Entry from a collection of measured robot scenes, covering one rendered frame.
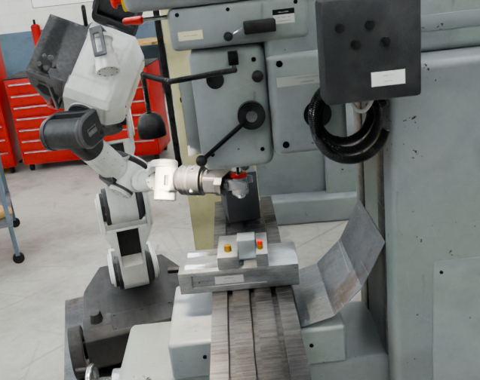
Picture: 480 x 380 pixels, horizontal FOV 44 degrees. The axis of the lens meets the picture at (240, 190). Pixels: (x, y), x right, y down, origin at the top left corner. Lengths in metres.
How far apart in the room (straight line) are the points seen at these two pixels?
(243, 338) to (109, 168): 0.71
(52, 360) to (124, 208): 1.34
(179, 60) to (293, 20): 1.92
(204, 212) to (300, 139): 2.09
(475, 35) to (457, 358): 0.85
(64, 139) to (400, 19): 1.00
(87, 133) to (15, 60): 9.49
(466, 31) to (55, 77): 1.13
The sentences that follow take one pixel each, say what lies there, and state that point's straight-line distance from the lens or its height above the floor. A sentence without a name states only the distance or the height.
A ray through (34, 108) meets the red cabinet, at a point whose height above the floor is 0.67.
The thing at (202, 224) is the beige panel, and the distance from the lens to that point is 3.61.
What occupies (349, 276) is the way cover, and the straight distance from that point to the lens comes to 1.77.
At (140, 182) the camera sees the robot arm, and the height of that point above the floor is 1.21.
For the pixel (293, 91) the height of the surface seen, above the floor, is 1.50.
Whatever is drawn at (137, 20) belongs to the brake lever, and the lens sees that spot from 1.70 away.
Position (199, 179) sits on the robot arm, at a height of 1.26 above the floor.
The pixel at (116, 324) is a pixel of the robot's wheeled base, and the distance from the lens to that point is 2.38.
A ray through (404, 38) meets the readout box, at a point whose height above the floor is 1.64.
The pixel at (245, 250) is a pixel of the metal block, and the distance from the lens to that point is 1.76.
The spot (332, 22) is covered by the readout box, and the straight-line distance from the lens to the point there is 1.24.
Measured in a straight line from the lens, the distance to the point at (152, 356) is 1.92.
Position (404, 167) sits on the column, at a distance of 1.50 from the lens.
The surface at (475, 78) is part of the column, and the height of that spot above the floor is 1.51.
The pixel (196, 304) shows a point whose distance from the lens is 1.89.
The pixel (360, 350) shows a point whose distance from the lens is 1.84.
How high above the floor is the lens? 1.80
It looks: 20 degrees down
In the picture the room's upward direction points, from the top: 7 degrees counter-clockwise
